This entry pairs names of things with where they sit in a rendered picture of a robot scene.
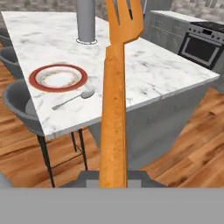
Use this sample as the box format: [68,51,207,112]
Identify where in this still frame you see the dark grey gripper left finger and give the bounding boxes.
[59,170,102,189]

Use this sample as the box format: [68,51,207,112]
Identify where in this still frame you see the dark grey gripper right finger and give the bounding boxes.
[126,170,166,189]

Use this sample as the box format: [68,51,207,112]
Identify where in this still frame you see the orange wooden fork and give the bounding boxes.
[99,0,145,189]

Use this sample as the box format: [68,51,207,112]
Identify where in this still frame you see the silver metal spoon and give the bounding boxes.
[51,88,96,111]

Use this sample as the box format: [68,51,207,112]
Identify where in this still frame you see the red rimmed white plate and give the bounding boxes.
[28,63,88,94]

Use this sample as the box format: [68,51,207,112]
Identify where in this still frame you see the white marble kitchen island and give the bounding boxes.
[0,10,221,172]

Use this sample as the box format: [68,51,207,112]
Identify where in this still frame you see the grey bar stool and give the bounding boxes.
[2,78,89,189]
[0,45,25,81]
[0,26,13,47]

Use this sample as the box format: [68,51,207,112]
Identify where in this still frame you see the stainless steel oven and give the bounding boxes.
[178,21,224,71]

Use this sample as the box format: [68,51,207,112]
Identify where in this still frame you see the grey cabinet run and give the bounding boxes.
[140,0,224,95]

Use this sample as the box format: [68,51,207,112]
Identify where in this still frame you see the grey cylindrical column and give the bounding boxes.
[75,0,98,46]

